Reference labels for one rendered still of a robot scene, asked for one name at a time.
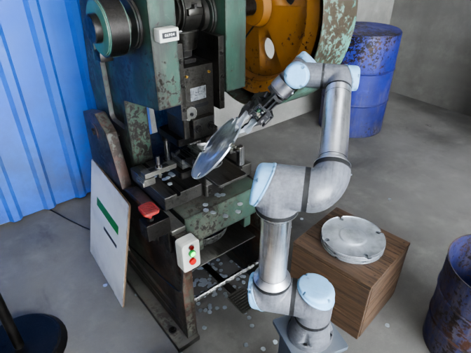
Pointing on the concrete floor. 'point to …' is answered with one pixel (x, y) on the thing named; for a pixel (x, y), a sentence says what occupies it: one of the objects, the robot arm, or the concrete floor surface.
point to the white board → (109, 230)
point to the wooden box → (351, 276)
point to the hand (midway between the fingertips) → (237, 129)
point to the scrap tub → (451, 302)
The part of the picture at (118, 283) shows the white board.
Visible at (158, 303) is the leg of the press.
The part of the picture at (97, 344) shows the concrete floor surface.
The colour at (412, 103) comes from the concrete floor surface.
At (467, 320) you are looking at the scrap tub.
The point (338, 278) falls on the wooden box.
